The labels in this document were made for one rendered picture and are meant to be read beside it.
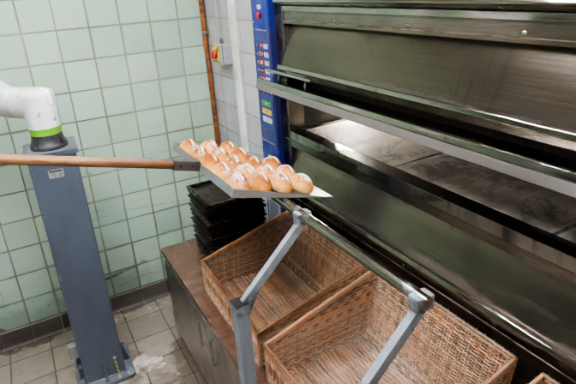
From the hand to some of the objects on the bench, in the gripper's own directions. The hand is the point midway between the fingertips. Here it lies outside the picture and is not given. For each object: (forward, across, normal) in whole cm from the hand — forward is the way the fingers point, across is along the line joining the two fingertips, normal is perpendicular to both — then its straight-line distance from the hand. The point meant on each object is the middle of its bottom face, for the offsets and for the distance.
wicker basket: (+60, +57, -142) cm, 165 cm away
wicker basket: (+1, +57, -143) cm, 154 cm away
